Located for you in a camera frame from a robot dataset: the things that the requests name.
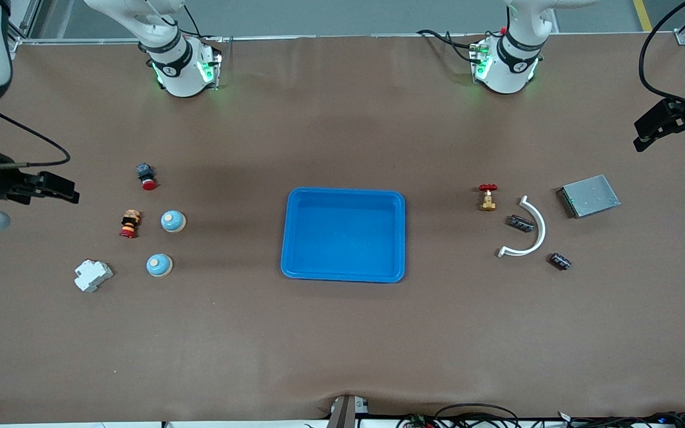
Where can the black terminal block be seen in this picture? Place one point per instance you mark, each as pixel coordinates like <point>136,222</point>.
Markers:
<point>521,223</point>

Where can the black switch with red cap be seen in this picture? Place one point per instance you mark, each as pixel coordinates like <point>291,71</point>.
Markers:
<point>146,176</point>

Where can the orange switch with red cap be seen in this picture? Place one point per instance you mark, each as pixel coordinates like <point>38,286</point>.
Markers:
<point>130,223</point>

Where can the grey metal box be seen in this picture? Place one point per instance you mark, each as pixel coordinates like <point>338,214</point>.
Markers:
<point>591,196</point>

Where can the brown table cover mat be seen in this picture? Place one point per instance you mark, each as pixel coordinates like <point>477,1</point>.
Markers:
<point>342,345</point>

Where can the blue dome bell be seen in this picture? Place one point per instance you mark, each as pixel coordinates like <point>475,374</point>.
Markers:
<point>159,265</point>
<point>173,221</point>

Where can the white circuit breaker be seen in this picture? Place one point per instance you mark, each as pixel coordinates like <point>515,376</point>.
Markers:
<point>93,276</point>

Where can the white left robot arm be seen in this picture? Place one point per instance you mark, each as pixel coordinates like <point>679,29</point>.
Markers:
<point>512,71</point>

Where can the blue plastic tray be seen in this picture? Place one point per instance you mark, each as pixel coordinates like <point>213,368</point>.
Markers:
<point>342,238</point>

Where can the metal table edge bracket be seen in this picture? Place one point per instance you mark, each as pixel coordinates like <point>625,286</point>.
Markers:
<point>345,411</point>

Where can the white curved plastic bracket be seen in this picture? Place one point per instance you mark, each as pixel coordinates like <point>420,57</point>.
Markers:
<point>541,229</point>

